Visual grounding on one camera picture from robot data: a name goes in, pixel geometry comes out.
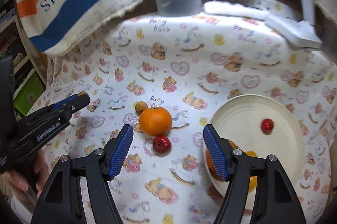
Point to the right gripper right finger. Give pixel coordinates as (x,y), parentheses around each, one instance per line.
(275,201)

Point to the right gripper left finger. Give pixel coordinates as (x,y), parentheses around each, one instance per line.
(61,198)

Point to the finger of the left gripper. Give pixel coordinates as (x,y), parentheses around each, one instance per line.
(50,109)
(57,121)

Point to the small yellow-orange tomato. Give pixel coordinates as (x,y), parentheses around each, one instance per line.
(252,184)

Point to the brown kiwi fruit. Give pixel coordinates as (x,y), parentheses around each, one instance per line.
(140,107)
(82,93)

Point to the orange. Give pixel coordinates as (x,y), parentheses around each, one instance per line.
(155,121)
(211,165)

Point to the small red apple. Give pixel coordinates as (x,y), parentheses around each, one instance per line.
(267,126)
(161,144)

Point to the person's left hand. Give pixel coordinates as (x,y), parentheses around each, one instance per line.
(17,180)

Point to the bookshelf with books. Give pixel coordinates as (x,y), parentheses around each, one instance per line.
(29,64)

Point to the baby bear print cloth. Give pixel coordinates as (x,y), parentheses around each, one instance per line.
(191,66)

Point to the cream round plate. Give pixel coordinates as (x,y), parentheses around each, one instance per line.
(239,120)

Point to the white remote control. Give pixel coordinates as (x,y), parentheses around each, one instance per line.
(237,10)

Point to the white desk lamp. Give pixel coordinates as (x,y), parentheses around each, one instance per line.
(299,33)

